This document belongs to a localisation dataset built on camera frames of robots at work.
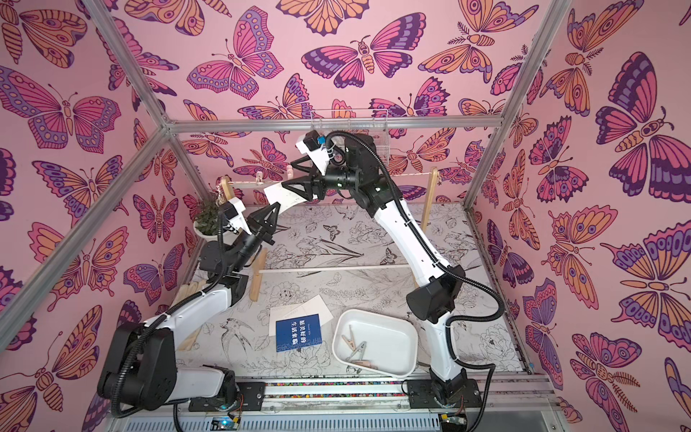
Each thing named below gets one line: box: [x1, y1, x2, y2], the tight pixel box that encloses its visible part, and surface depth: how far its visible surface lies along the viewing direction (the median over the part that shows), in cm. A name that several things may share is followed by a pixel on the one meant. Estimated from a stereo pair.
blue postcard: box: [275, 313, 324, 352], surface depth 87 cm
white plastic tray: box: [332, 308, 419, 378], surface depth 84 cm
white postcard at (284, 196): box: [263, 182, 307, 215], surface depth 68 cm
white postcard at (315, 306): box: [283, 294, 334, 327], surface depth 92 cm
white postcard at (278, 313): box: [268, 305, 303, 336], surface depth 91 cm
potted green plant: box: [192, 200, 219, 241], surface depth 96 cm
